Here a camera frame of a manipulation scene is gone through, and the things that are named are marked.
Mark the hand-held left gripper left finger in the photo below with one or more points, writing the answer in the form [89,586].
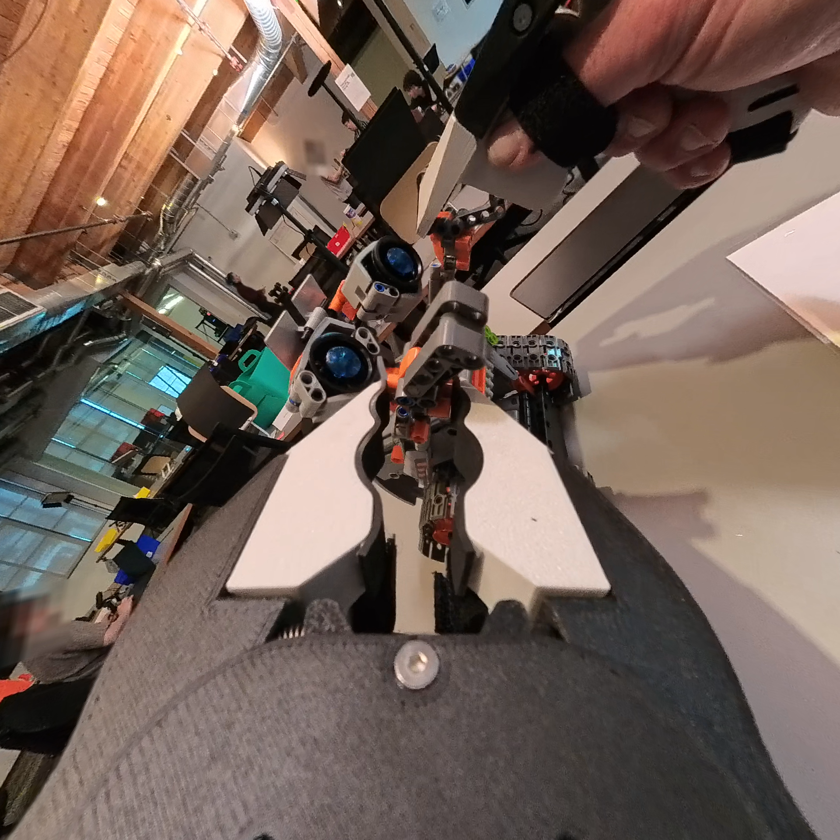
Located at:
[302,525]

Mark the silver air duct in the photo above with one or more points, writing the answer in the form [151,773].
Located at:
[262,39]

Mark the beige board panel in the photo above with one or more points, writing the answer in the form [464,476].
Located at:
[403,190]

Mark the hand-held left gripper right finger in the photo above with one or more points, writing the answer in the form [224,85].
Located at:
[538,525]

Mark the white air vent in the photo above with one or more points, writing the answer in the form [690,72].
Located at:
[16,308]

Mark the black floor lamp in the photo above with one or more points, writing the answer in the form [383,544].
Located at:
[319,79]

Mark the black camera rig stand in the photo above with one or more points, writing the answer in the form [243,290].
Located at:
[279,193]

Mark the black board panel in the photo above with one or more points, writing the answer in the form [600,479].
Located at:
[380,144]

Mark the black wooden chair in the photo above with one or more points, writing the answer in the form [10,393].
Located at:
[210,407]

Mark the black orange tracked toy robot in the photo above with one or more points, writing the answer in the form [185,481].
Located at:
[453,328]

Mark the printed notice sheet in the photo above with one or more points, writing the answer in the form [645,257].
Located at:
[800,275]

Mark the white pillar notice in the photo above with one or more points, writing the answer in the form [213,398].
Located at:
[353,84]

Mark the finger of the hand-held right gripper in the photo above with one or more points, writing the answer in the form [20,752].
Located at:
[518,187]

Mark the green fabric bag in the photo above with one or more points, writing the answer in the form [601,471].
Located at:
[266,387]

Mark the person's right hand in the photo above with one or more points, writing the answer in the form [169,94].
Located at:
[689,39]

